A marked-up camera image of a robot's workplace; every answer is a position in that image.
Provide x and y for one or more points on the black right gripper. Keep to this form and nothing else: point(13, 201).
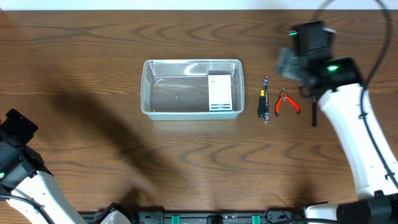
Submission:
point(288, 63)

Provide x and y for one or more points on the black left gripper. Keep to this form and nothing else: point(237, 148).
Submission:
point(17, 128)

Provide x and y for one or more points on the small hammer black handle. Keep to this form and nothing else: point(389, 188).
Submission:
point(314, 112)

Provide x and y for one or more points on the white blue tool box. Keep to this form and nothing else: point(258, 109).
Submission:
point(220, 93)

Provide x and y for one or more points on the clear plastic container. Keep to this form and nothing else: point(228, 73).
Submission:
point(178, 89)

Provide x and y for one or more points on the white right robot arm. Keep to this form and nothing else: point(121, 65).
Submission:
point(341, 95)

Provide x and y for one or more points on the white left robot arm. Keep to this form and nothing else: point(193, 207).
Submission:
point(26, 184)

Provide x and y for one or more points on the yellow black screwdriver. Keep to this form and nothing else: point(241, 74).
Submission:
point(262, 102)

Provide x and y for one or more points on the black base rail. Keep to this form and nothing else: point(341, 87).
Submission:
point(224, 217)

